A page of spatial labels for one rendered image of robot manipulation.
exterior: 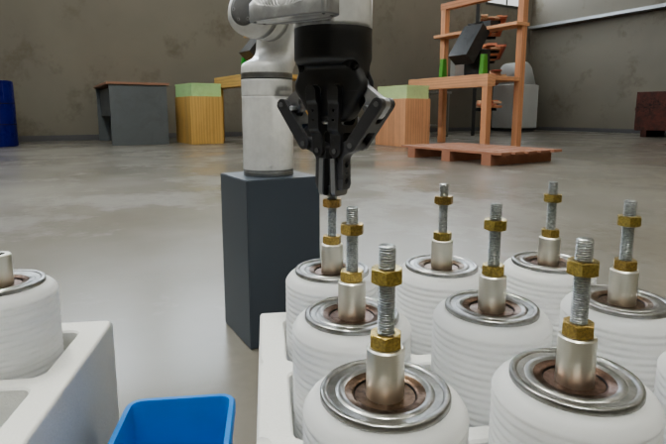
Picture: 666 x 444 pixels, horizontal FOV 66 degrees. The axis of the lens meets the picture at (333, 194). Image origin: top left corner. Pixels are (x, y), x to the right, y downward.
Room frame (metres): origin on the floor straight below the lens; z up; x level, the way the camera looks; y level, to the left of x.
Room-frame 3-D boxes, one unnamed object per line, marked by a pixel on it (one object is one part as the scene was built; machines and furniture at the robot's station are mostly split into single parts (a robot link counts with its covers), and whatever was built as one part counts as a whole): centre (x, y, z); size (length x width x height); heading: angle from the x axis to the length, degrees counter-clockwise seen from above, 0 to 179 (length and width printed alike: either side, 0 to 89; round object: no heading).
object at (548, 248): (0.54, -0.23, 0.26); 0.02 x 0.02 x 0.03
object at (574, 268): (0.29, -0.15, 0.32); 0.02 x 0.02 x 0.01; 62
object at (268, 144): (0.95, 0.12, 0.39); 0.09 x 0.09 x 0.17; 30
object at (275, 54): (0.95, 0.12, 0.54); 0.09 x 0.09 x 0.17; 58
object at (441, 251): (0.53, -0.12, 0.26); 0.02 x 0.02 x 0.03
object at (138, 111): (7.28, 2.82, 0.39); 1.48 x 0.76 x 0.79; 30
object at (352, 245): (0.40, -0.02, 0.30); 0.01 x 0.01 x 0.08
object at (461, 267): (0.53, -0.12, 0.25); 0.08 x 0.08 x 0.01
